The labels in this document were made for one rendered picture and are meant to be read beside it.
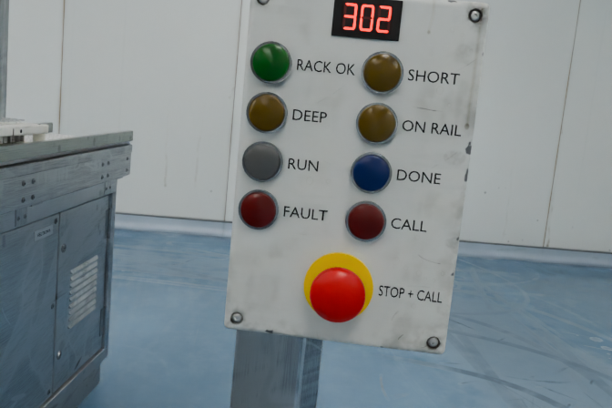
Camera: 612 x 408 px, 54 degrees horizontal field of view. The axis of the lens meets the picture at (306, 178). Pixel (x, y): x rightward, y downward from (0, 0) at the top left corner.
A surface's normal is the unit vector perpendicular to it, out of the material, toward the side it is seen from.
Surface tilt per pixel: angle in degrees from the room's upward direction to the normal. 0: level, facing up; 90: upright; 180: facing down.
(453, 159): 90
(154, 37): 90
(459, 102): 90
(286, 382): 90
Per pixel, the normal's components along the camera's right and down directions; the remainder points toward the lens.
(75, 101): 0.05, 0.14
